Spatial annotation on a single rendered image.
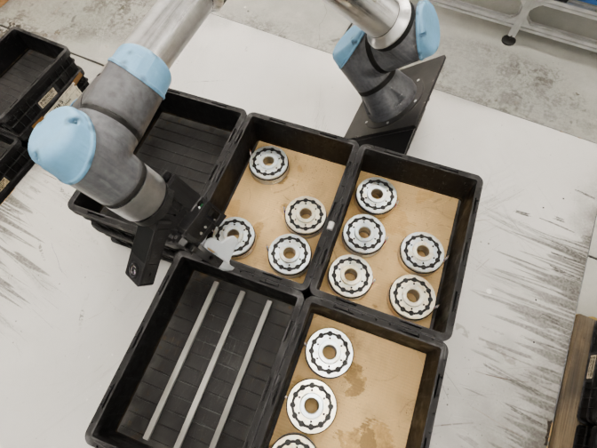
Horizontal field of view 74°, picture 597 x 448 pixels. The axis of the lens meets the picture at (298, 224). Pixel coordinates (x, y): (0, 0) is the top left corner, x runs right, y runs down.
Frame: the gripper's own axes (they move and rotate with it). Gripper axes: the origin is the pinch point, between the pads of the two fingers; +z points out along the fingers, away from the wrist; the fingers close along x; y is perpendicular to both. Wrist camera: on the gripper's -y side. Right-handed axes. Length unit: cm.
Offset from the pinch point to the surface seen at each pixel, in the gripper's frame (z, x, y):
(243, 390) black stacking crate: 24.7, -6.1, -19.4
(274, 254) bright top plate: 22.0, 5.2, 8.7
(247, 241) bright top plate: 19.3, 12.2, 7.8
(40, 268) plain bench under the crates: 13, 62, -29
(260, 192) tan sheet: 21.8, 19.9, 20.7
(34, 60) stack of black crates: 11, 158, 25
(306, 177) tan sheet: 25.8, 13.4, 30.9
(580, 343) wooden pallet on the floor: 129, -63, 50
